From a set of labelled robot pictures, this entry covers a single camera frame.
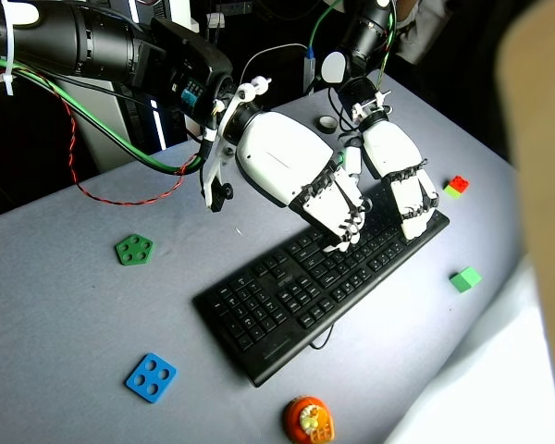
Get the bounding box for white zip tie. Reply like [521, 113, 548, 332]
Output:
[0, 0, 18, 97]

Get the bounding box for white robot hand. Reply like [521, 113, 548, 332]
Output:
[341, 118, 441, 241]
[234, 110, 375, 254]

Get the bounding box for thin green arm cable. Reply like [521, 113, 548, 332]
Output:
[376, 0, 398, 92]

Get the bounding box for person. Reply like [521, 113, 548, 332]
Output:
[392, 0, 450, 66]

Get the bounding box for red and black twisted cable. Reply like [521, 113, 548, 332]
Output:
[0, 68, 200, 207]

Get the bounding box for green pentagon block with holes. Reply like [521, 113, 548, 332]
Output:
[115, 234, 154, 268]

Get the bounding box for green cable to adapter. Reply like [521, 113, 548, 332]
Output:
[307, 0, 346, 52]

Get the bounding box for black keyboard cable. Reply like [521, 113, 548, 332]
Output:
[308, 323, 337, 352]

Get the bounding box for blue square block with holes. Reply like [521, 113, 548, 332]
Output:
[124, 352, 179, 405]

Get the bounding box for green cube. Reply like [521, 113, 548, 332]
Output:
[449, 266, 483, 294]

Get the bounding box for white sheet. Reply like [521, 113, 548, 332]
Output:
[383, 258, 555, 444]

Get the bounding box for thin white cable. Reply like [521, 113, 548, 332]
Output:
[240, 43, 312, 84]

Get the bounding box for black computer keyboard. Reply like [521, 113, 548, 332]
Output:
[191, 184, 450, 389]

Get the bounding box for grey table cloth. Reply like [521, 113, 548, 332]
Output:
[0, 73, 533, 444]

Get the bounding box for orange toy cake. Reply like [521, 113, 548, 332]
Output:
[281, 395, 336, 444]

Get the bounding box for grey adapter with blue plug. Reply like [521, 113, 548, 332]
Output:
[302, 45, 317, 93]

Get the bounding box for white computer case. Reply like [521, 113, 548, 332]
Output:
[50, 73, 167, 172]

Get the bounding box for beige blurred panel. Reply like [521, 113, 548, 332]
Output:
[497, 0, 555, 444]

